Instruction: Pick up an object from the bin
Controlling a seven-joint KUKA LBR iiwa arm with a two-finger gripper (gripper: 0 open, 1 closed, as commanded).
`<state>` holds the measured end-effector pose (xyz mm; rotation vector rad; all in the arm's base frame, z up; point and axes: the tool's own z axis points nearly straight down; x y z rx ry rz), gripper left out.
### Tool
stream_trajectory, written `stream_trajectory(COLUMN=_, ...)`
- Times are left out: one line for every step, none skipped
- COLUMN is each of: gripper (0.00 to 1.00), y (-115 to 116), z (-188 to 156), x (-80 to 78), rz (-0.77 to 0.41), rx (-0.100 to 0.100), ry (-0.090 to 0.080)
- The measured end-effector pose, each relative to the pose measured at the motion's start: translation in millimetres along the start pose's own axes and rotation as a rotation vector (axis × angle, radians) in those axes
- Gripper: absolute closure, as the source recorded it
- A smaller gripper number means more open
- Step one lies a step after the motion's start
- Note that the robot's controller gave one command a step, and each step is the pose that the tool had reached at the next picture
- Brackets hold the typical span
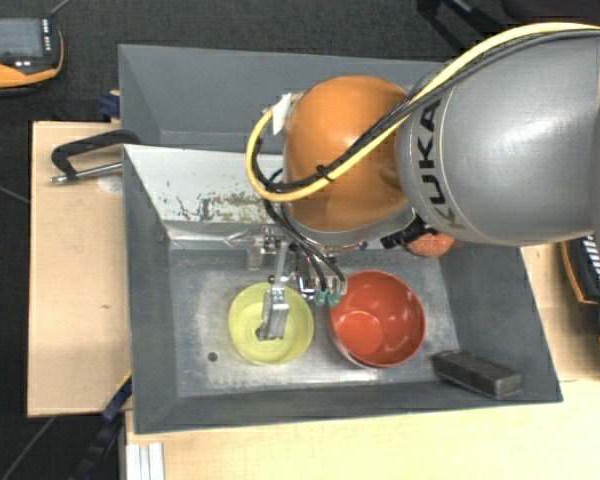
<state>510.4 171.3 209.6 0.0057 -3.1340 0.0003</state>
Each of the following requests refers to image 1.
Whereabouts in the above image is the grey metal bin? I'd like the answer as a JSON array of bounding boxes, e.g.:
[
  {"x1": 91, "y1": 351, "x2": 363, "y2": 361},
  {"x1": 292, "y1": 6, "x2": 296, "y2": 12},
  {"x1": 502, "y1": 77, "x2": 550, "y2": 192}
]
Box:
[{"x1": 117, "y1": 43, "x2": 564, "y2": 435}]

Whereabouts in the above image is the dark green flat block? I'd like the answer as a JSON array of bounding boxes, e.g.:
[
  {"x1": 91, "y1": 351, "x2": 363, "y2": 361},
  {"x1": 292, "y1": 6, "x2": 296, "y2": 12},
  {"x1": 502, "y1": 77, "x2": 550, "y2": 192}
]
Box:
[{"x1": 431, "y1": 349, "x2": 524, "y2": 401}]

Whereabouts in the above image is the yellow cup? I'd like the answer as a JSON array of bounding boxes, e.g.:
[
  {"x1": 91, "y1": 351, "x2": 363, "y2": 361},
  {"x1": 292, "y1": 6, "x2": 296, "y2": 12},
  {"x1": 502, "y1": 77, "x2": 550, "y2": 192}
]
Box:
[{"x1": 227, "y1": 281, "x2": 315, "y2": 367}]

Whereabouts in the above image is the orange textured ball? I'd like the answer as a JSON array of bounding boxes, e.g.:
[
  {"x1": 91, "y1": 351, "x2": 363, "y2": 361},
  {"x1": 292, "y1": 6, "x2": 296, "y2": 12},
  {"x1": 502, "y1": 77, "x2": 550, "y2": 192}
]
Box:
[{"x1": 407, "y1": 231, "x2": 456, "y2": 259}]

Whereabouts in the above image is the red cup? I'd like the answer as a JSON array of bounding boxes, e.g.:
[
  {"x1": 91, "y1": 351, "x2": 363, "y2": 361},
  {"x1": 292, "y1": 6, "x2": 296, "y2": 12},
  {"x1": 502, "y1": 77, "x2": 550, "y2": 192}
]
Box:
[{"x1": 327, "y1": 269, "x2": 427, "y2": 370}]

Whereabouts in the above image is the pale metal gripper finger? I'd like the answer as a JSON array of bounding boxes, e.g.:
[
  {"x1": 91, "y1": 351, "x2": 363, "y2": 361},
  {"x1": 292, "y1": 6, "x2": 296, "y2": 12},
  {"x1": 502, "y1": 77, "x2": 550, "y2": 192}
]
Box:
[
  {"x1": 256, "y1": 283, "x2": 279, "y2": 342},
  {"x1": 273, "y1": 285, "x2": 291, "y2": 341}
]

